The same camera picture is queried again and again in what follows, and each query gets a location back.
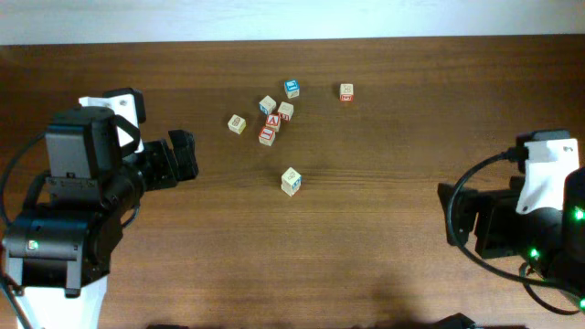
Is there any wooden block pineapple yellow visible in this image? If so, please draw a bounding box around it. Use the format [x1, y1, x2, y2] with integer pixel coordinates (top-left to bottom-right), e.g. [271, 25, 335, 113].
[228, 114, 247, 134]

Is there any wooden block red C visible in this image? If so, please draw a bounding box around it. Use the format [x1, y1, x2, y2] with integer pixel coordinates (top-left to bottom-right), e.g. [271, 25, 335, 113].
[339, 83, 355, 101]

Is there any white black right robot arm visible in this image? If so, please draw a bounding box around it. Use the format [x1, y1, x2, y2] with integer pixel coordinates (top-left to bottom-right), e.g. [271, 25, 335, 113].
[437, 164, 584, 315]

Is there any wooden block red letter U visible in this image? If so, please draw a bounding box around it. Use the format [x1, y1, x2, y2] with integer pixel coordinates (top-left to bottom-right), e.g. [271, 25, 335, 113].
[277, 101, 294, 122]

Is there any wooden block green letter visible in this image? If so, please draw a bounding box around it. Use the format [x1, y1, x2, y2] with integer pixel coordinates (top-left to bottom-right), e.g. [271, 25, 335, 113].
[281, 185, 300, 196]

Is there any wooden block red letter I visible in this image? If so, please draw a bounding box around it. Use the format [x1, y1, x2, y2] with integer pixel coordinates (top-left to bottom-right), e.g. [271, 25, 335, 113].
[259, 126, 276, 146]

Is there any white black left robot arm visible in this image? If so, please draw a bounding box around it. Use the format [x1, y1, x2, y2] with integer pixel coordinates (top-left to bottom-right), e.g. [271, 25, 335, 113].
[1, 106, 198, 328]

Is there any wooden block blue top far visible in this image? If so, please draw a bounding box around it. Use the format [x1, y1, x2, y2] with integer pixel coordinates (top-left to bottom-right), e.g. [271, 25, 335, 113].
[283, 80, 300, 99]

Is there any wooden block red apple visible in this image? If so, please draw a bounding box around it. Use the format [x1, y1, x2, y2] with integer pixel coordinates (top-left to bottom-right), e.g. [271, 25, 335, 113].
[282, 167, 302, 191]

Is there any wooden block blue number five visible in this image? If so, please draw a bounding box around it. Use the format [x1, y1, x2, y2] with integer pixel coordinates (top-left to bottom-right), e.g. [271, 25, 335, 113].
[259, 95, 277, 115]

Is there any wooden block red letter A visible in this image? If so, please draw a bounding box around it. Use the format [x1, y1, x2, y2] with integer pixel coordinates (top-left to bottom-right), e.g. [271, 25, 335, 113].
[265, 114, 282, 132]

